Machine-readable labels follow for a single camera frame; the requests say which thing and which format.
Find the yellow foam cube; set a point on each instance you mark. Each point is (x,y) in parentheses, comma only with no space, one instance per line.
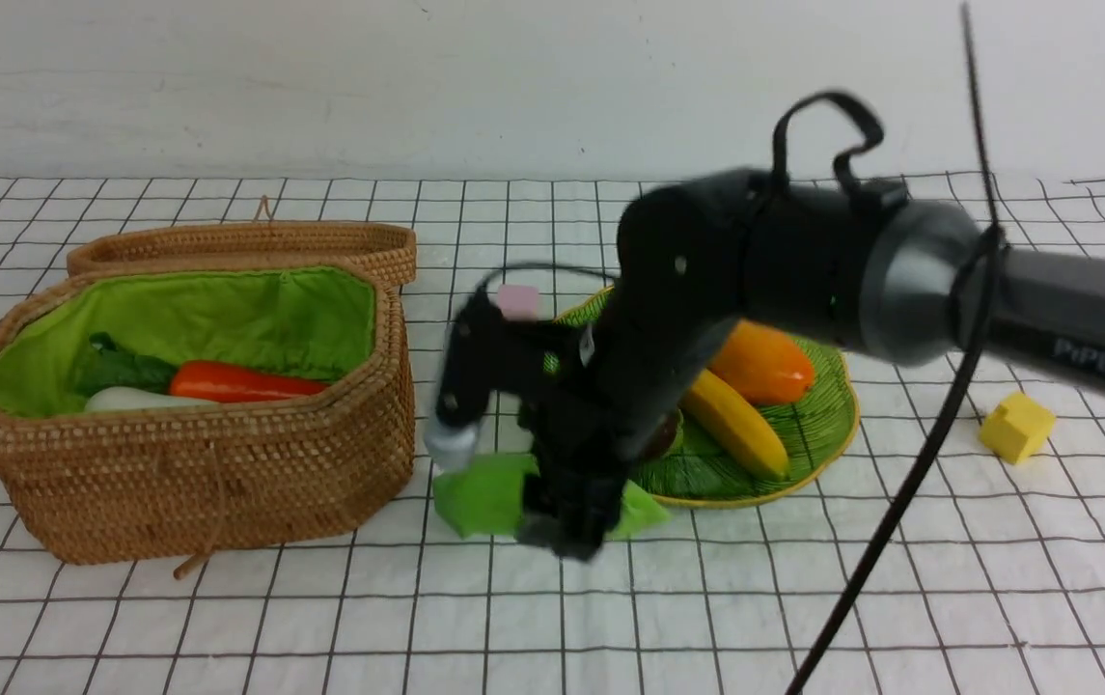
(1017,428)

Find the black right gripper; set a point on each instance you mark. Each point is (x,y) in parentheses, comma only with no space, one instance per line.
(584,440)

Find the yellow toy banana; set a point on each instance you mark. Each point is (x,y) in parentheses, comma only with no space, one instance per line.
(737,427)

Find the woven rattan basket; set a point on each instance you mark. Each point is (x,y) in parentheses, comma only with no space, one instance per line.
(190,480)

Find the dark purple toy fruit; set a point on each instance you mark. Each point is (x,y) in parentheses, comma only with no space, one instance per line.
(665,439)

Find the pink foam cube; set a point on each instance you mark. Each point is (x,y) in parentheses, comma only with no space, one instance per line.
(518,302)

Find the green toy cucumber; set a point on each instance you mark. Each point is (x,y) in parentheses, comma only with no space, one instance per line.
(496,498)

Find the orange toy mango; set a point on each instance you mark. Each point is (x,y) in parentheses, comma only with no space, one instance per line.
(764,365)

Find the green foam cube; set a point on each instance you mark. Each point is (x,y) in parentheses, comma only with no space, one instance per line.
(449,496)

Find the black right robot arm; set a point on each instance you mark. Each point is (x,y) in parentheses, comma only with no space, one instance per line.
(859,266)

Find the orange toy carrot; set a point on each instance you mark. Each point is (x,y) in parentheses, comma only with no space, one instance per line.
(111,365)

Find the white checkered tablecloth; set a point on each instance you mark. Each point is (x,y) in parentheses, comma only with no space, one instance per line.
(995,586)

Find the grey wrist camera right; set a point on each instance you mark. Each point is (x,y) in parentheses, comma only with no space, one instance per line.
(532,360)

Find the green glass leaf plate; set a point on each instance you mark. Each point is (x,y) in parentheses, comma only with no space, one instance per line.
(815,430)

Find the white toy radish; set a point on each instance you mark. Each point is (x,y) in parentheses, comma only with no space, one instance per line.
(128,399)

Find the woven rattan basket lid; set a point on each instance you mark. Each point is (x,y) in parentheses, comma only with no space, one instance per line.
(386,251)

